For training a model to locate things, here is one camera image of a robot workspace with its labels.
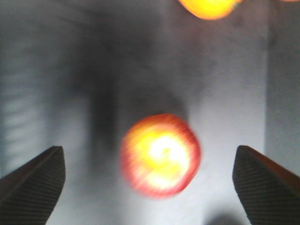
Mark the small orange lower right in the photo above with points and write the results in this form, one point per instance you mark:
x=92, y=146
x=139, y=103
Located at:
x=210, y=9

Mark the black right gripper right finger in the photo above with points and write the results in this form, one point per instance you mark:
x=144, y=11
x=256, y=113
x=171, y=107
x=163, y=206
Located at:
x=269, y=193

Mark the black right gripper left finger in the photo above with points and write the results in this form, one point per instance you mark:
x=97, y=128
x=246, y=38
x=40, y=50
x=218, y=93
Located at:
x=29, y=194

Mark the red apple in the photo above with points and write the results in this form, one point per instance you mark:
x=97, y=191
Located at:
x=159, y=155

